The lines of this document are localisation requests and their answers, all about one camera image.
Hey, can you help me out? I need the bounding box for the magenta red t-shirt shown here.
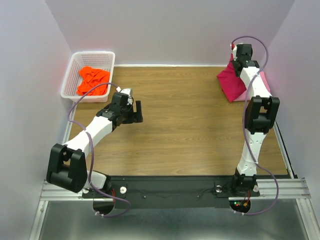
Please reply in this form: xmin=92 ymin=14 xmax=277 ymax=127
xmin=216 ymin=54 xmax=247 ymax=103

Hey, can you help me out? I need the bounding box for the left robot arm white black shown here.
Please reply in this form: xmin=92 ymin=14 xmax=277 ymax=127
xmin=46 ymin=88 xmax=143 ymax=197

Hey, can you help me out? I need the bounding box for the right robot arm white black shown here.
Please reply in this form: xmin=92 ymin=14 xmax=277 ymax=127
xmin=230 ymin=43 xmax=280 ymax=195

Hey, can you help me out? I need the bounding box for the orange t-shirt in basket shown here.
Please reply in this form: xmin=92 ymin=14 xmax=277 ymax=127
xmin=76 ymin=66 xmax=111 ymax=96

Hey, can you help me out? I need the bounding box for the folded light pink t-shirt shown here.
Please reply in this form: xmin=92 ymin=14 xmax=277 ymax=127
xmin=234 ymin=70 xmax=272 ymax=102

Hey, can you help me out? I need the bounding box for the white plastic laundry basket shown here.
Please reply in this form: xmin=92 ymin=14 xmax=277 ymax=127
xmin=60 ymin=51 xmax=116 ymax=103

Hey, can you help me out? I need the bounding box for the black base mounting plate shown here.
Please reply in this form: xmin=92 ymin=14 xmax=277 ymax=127
xmin=82 ymin=175 xmax=261 ymax=210

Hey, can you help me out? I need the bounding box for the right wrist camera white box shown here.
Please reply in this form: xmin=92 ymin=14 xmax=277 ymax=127
xmin=230 ymin=43 xmax=237 ymax=56

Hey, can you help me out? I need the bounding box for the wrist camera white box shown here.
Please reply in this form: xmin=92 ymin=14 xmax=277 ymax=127
xmin=116 ymin=86 xmax=134 ymax=105
xmin=230 ymin=43 xmax=237 ymax=56

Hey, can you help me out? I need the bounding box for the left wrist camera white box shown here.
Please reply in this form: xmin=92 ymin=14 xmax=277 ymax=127
xmin=116 ymin=86 xmax=134 ymax=105

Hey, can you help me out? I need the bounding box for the aluminium frame rail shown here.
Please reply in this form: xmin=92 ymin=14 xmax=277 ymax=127
xmin=28 ymin=102 xmax=76 ymax=240

